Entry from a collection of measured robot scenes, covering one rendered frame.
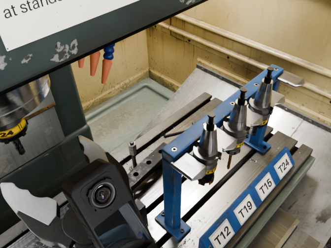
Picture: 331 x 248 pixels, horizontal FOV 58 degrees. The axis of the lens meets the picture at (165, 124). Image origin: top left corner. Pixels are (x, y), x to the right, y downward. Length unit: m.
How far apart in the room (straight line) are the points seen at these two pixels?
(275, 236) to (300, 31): 0.73
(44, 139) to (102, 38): 0.92
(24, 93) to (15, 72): 0.17
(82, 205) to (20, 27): 0.14
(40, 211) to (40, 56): 0.18
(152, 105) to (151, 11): 1.51
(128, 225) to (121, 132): 1.36
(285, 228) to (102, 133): 0.99
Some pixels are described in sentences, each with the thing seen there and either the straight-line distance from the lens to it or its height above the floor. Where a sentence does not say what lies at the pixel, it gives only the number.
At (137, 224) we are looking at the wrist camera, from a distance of 0.29.
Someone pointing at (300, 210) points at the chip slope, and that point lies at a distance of 1.26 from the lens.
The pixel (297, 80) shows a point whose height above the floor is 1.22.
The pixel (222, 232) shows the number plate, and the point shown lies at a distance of 0.88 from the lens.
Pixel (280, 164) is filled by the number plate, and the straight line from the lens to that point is 1.05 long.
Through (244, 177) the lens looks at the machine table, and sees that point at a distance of 1.05.
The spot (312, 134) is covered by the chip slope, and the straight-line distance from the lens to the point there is 1.37.
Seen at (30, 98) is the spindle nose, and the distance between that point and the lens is 0.41.
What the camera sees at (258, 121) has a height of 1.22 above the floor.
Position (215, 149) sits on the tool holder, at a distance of 0.65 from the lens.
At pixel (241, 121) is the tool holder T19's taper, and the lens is 0.70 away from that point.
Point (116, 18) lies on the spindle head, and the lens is 0.26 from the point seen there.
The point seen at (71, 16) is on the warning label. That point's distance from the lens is 0.24.
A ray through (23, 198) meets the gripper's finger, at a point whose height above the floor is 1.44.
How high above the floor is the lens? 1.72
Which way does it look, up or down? 43 degrees down
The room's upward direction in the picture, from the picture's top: 2 degrees counter-clockwise
